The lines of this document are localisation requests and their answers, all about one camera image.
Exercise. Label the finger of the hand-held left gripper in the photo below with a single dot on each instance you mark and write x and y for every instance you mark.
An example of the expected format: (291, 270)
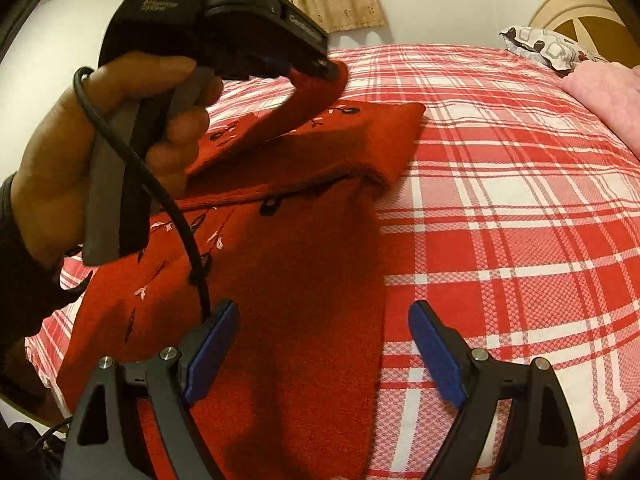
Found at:
(325, 67)

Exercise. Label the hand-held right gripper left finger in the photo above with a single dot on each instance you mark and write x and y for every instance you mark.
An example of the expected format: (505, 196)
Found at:
(212, 352)

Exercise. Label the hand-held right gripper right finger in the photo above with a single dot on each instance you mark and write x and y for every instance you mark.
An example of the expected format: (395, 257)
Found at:
(435, 355)

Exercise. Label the red knit sweater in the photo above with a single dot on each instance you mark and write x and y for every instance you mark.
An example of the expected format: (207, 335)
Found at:
(300, 260)

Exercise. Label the person's left forearm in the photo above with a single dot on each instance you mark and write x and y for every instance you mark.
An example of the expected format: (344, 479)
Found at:
(25, 300)

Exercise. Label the person's left hand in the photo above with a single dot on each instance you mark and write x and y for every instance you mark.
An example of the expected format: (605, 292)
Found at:
(55, 160)

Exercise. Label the red white plaid bed sheet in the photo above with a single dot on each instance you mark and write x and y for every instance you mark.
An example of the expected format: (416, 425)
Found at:
(500, 210)

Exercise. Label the grey brown patterned pillow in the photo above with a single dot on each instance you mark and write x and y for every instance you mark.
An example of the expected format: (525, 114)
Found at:
(545, 47)

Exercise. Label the cream brown round headboard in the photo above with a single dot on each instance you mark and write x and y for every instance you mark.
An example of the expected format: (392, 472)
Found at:
(575, 15)

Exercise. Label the pink blanket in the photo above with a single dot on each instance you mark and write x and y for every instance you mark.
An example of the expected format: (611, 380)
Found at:
(610, 95)

